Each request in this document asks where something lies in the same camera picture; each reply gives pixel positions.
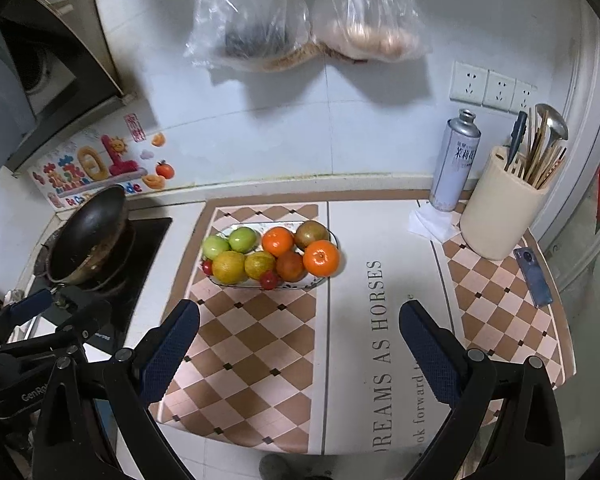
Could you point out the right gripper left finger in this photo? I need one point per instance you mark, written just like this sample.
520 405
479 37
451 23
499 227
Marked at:
70 441

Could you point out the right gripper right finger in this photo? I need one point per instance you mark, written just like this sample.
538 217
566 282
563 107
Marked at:
527 441

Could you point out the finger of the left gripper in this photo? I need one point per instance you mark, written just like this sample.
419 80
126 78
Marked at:
75 331
22 311

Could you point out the cherry tomato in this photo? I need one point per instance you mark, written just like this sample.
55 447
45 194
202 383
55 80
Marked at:
206 266
269 280

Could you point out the bright orange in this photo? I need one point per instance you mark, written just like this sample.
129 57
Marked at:
277 241

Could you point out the dark orange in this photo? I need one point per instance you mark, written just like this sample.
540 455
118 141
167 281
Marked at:
290 267

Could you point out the red green apple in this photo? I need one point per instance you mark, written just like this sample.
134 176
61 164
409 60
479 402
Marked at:
309 232

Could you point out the orange with stem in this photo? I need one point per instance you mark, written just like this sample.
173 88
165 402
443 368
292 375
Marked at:
321 258

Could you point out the yellow spotted lemon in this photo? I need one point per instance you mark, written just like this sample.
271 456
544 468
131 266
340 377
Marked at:
258 262

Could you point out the black gas stove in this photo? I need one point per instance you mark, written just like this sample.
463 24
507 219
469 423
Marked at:
119 282

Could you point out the black wok pan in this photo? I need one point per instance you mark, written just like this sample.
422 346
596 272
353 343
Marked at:
86 240

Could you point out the blue smartphone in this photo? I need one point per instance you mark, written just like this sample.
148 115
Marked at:
534 277

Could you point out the oval patterned ceramic plate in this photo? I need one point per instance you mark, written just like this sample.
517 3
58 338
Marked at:
308 282

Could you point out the checkered printed table mat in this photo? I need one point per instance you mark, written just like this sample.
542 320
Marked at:
320 367

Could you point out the cream utensil holder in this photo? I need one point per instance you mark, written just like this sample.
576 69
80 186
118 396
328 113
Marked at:
500 210

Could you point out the range hood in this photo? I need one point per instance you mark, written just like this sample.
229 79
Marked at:
56 75

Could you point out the white folded tissue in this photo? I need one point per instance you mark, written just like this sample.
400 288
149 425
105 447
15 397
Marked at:
432 224

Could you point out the silver spray can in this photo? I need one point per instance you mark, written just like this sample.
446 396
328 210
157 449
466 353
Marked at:
459 148

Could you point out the wooden chopsticks bundle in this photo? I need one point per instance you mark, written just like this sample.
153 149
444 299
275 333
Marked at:
520 168

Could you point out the metal ladle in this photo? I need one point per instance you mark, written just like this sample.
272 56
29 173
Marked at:
553 129

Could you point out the plastic bag with dark contents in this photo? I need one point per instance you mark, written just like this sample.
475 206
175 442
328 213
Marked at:
267 36

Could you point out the plastic bag with eggs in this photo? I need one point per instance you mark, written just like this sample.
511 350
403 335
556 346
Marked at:
388 31

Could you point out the colourful wall sticker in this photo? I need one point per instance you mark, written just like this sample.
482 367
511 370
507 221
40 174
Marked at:
124 150

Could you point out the dark handled knife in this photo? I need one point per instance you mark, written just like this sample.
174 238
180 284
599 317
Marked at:
518 132

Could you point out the white wall socket strip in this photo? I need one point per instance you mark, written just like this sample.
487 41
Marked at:
475 85

